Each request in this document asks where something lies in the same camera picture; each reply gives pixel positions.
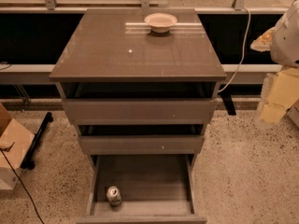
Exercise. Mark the cardboard box left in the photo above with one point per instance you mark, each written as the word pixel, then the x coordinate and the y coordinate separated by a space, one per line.
pixel 15 140

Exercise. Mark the silver 7up can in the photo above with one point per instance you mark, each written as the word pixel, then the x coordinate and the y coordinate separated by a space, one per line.
pixel 114 196

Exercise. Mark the cardboard box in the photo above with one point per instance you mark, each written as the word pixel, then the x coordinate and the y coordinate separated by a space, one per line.
pixel 15 140
pixel 293 113

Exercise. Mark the top grey drawer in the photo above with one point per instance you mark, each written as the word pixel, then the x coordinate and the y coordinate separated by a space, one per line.
pixel 139 112

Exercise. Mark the middle grey drawer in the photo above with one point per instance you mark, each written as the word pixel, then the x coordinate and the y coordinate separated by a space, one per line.
pixel 142 144

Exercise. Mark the white bowl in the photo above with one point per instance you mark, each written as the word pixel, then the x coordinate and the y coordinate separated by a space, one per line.
pixel 160 22

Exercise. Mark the bottom open grey drawer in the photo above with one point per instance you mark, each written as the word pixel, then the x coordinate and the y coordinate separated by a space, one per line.
pixel 155 189

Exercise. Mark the cardboard box right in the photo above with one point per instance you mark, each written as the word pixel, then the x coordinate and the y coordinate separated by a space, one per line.
pixel 293 113

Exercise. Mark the grey drawer cabinet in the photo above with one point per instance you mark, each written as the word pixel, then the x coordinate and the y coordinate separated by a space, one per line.
pixel 114 55

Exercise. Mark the black bar on floor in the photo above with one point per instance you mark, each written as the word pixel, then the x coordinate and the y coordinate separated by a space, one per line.
pixel 28 162

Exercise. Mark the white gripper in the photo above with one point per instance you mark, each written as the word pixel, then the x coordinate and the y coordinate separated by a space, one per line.
pixel 286 44

